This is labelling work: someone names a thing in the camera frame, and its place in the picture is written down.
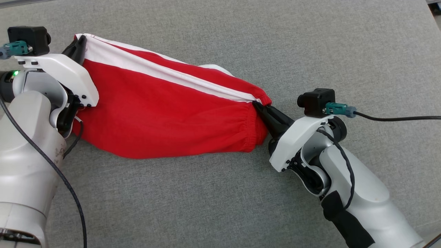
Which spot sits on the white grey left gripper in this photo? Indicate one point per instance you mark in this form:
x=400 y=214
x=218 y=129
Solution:
x=69 y=75

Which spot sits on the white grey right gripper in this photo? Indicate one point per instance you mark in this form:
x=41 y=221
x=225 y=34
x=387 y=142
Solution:
x=293 y=141

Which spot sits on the red shorts with white stripes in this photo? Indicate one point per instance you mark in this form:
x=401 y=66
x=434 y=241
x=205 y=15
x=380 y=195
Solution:
x=155 y=113

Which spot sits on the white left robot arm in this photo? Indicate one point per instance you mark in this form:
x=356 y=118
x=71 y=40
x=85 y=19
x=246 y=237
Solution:
x=24 y=165

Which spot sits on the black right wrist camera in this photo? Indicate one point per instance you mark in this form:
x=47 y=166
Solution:
x=317 y=101

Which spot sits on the teal left camera connector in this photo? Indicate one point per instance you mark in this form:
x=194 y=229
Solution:
x=15 y=48

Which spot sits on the teal camera connector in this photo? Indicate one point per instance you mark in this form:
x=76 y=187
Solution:
x=15 y=48
x=339 y=109

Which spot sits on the teal right camera connector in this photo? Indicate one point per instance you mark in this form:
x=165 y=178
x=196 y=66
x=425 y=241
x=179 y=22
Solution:
x=339 y=109

